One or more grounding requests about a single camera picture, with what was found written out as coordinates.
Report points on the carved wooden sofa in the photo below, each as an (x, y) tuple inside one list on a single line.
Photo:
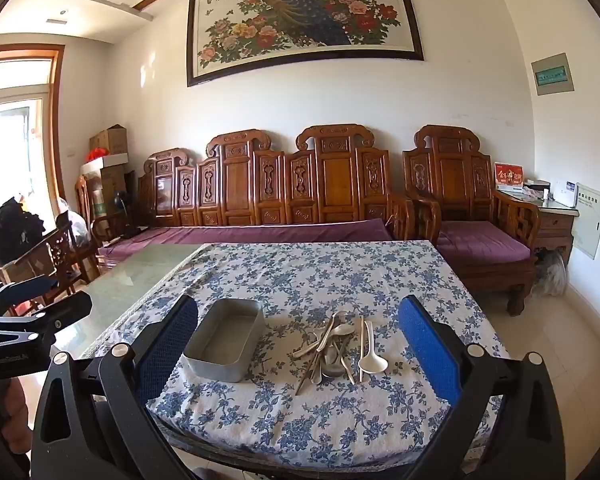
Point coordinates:
[(240, 180)]

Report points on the wooden side table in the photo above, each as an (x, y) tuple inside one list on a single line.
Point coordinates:
[(555, 225)]

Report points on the red framed card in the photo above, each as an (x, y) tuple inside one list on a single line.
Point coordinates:
[(509, 176)]

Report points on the grey wall box green label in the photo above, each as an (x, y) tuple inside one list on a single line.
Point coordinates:
[(552, 74)]

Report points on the white flat box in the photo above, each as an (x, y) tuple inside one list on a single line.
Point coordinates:
[(107, 161)]

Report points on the black clothing pile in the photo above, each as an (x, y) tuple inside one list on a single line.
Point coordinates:
[(12, 230)]

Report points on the carved wooden armchair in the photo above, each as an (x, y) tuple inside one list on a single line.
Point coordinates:
[(450, 170)]

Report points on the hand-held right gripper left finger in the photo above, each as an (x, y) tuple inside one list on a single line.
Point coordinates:
[(170, 342)]

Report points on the blue floral tablecloth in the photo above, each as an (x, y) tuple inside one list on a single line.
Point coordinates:
[(305, 280)]

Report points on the white plastic bag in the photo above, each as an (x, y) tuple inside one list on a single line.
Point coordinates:
[(77, 227)]

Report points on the purple armchair cushion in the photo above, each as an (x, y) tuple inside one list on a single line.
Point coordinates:
[(480, 242)]

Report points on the framed peacock flower painting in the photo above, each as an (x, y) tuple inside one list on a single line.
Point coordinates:
[(300, 20)]

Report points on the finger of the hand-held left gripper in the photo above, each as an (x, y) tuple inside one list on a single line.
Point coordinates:
[(65, 310), (35, 286)]

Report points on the wooden chair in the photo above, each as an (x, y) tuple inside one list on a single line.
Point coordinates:
[(55, 255), (86, 200)]

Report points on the white electrical panel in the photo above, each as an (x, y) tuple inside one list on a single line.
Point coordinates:
[(589, 220)]

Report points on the grey metal tin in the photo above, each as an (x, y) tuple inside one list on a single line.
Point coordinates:
[(225, 332)]

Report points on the clear plastic bag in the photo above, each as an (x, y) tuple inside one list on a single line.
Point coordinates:
[(550, 272)]

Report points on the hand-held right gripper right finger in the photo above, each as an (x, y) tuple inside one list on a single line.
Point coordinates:
[(425, 347)]

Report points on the wooden window frame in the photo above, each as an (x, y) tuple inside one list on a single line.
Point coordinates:
[(56, 110)]

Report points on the person's left hand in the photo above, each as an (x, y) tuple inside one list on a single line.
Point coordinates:
[(7, 400)]

